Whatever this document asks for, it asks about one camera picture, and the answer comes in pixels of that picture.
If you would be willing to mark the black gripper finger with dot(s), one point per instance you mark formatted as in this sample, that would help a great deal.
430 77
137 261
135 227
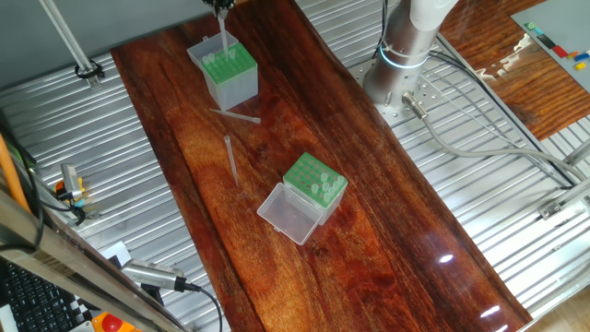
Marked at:
227 5
213 4

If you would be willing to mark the green clear pipette tip box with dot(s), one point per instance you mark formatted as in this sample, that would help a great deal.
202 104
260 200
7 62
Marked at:
230 87
290 216

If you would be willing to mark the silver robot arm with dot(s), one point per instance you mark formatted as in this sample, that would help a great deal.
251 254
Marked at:
401 41

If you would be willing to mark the yellow orange turtle toy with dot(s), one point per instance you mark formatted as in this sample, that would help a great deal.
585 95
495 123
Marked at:
58 186

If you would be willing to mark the orange tube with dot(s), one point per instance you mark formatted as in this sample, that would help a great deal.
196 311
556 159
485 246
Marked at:
10 175

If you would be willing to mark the glossy brown wooden board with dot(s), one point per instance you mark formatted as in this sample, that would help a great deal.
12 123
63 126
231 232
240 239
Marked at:
322 286

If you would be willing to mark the green block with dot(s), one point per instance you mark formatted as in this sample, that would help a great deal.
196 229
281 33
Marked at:
529 26

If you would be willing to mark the black block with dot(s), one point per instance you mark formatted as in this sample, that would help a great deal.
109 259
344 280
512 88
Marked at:
546 41

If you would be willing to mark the orange emergency stop box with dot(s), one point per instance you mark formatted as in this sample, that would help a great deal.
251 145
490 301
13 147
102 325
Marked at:
110 323

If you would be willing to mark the red block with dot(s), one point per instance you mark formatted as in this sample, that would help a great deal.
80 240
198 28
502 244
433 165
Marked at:
559 51

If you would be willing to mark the grey board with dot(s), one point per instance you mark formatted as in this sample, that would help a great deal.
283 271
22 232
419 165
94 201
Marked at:
562 23

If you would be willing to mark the black keyboard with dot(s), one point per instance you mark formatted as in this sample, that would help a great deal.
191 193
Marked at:
32 299

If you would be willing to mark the yellow block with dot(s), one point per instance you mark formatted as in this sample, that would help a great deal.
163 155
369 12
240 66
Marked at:
580 66

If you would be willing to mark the blue block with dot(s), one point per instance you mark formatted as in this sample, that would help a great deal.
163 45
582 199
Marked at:
581 57

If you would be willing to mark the aluminium profile bar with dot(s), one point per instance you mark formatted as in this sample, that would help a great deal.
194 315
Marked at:
567 198
578 154

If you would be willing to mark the aluminium post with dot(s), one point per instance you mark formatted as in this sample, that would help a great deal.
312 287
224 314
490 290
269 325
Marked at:
69 39

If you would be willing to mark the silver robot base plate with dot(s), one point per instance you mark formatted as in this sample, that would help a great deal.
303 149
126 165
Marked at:
433 92

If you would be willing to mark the silver camera on stand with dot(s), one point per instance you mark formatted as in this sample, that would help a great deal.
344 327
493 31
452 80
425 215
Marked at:
152 274

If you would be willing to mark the shiny steel rail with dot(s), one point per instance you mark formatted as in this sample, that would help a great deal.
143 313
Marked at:
55 253

